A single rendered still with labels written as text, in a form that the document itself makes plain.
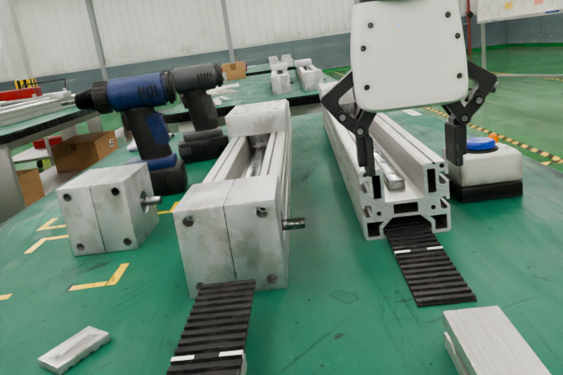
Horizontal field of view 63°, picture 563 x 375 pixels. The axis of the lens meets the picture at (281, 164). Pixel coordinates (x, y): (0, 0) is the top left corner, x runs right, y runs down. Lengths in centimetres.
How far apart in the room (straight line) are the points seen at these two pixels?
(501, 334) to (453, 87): 21
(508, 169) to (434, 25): 28
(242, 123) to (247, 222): 41
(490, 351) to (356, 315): 13
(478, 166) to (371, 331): 32
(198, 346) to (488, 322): 20
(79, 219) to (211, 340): 35
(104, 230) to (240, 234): 25
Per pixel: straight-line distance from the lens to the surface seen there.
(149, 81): 84
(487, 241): 55
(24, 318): 56
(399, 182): 58
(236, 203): 44
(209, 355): 35
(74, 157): 434
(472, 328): 36
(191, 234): 46
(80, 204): 65
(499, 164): 66
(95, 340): 46
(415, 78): 43
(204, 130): 109
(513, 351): 34
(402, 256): 50
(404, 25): 43
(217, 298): 41
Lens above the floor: 101
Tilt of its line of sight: 14 degrees down
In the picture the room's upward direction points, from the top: 8 degrees counter-clockwise
